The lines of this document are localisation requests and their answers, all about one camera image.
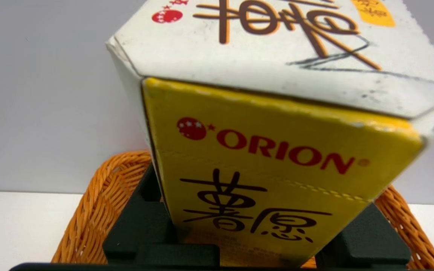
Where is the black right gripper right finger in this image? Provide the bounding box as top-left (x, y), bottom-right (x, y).
top-left (315, 203), bottom-right (411, 267)

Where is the orange wicker basket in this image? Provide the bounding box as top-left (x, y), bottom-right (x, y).
top-left (51, 151), bottom-right (434, 270)

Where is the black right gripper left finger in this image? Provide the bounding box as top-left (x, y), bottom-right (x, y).
top-left (103, 164), bottom-right (219, 267)

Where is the yellow hexagonal snack box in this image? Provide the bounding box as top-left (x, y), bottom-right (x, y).
top-left (106, 0), bottom-right (434, 268)

